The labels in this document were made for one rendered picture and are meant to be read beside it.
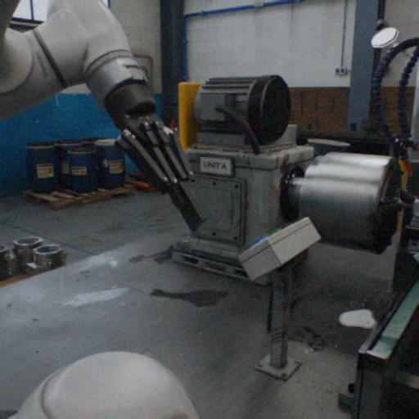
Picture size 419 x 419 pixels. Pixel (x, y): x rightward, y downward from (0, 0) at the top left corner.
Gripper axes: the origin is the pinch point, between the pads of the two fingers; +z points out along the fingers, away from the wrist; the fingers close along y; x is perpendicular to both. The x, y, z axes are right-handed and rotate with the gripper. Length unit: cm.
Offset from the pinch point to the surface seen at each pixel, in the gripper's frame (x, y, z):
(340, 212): 1, 50, 13
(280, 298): 5.0, 15.8, 20.7
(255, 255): -0.1, 8.6, 11.8
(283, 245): -3.5, 12.3, 12.6
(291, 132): 78, 233, -49
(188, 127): 31, 58, -33
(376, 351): -7.3, 13.7, 34.6
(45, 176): 394, 271, -204
